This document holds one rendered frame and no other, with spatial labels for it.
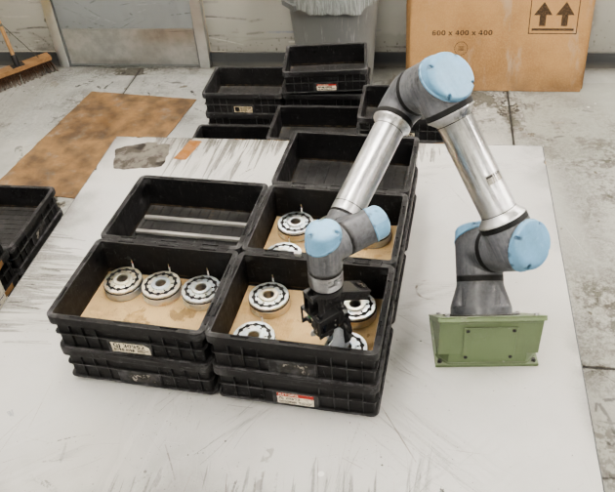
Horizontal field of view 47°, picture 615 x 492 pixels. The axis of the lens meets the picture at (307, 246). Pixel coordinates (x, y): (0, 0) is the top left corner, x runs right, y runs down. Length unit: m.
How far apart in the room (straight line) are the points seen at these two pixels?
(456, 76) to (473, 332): 0.60
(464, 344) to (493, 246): 0.26
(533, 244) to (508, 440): 0.45
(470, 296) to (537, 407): 0.30
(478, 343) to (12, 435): 1.15
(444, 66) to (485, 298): 0.56
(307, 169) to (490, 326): 0.85
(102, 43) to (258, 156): 2.72
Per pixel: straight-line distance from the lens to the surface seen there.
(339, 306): 1.58
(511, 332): 1.78
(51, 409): 1.92
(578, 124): 4.25
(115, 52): 5.17
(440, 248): 2.17
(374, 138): 1.69
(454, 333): 1.76
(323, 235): 1.42
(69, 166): 4.18
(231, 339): 1.62
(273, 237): 2.02
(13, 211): 3.24
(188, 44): 4.95
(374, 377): 1.63
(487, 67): 4.48
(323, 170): 2.28
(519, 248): 1.66
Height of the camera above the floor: 2.10
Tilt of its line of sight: 40 degrees down
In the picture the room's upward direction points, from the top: 5 degrees counter-clockwise
